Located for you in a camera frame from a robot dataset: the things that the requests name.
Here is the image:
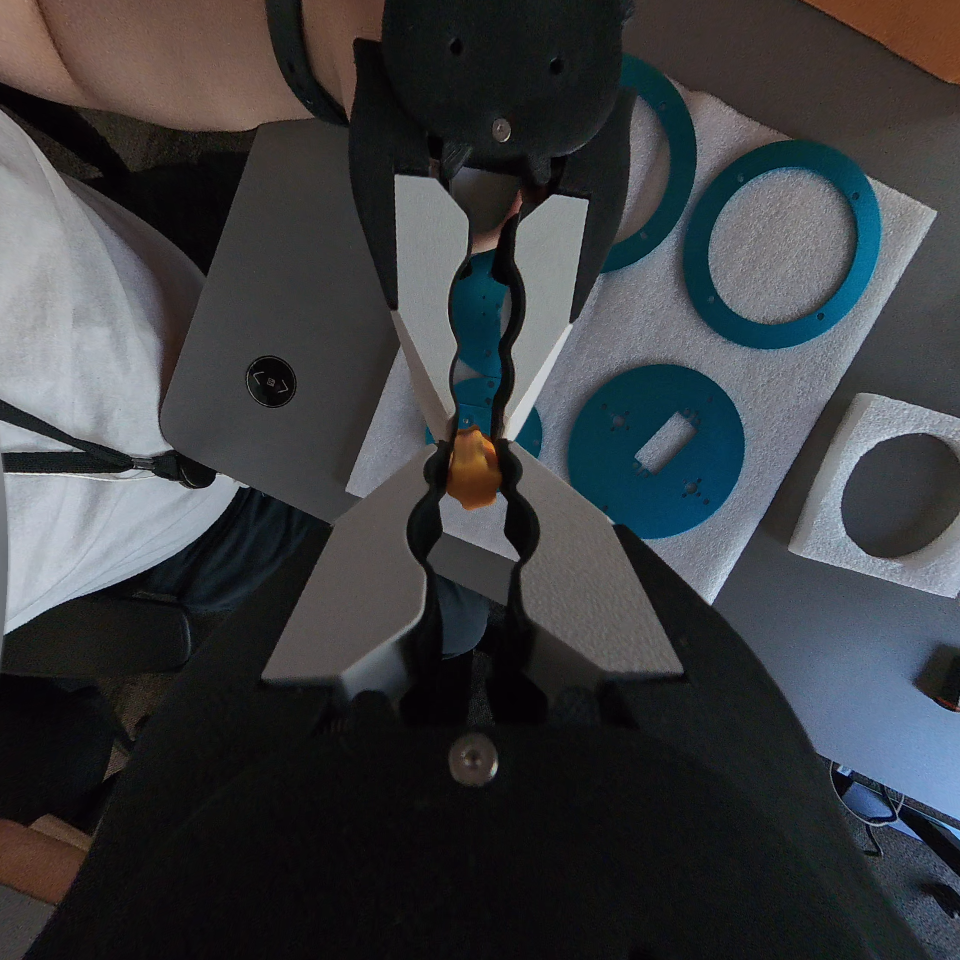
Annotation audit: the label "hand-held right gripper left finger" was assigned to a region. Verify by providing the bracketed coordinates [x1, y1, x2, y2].
[260, 442, 453, 725]

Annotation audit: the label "black lanyard strap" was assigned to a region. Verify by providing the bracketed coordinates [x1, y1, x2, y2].
[0, 397, 219, 490]

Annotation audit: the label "person's left forearm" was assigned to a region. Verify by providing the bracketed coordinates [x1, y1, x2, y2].
[36, 0, 357, 129]

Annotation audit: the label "white foam block round hole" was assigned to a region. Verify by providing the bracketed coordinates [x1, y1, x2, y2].
[787, 392, 960, 600]

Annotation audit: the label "white foam sheet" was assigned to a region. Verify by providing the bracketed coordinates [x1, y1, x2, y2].
[345, 90, 939, 605]

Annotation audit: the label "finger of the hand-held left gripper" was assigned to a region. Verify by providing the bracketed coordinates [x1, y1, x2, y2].
[391, 172, 475, 451]
[491, 191, 591, 445]

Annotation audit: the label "grey laptop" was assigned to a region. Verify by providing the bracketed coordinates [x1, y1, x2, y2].
[159, 120, 399, 526]

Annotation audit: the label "person's dark pants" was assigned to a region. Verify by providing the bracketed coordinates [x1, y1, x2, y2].
[135, 487, 489, 661]

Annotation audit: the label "small dark device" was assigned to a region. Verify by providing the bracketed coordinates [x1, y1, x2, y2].
[915, 648, 960, 710]

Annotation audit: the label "small brass part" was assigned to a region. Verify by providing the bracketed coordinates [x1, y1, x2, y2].
[447, 427, 500, 511]

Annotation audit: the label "large blue disc rectangular cutout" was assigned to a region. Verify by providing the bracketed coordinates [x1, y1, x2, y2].
[567, 365, 746, 540]

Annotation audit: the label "blue disc with bracket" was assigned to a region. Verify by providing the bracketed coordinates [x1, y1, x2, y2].
[425, 375, 543, 460]

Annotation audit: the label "person's white shirt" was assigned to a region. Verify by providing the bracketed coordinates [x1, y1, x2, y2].
[0, 108, 241, 639]

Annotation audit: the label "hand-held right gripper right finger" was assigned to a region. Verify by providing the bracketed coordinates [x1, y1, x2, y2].
[486, 439, 686, 725]

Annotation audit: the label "small blue perforated disc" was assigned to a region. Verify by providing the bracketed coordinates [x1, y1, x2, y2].
[448, 251, 515, 376]

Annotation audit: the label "orange cardboard box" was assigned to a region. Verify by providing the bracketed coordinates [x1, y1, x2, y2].
[802, 0, 960, 85]

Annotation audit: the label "grey desk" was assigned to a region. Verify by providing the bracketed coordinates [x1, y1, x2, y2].
[427, 0, 960, 819]

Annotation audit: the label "blue metal ring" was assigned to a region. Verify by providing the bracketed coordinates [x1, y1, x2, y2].
[596, 54, 697, 275]
[684, 140, 883, 351]

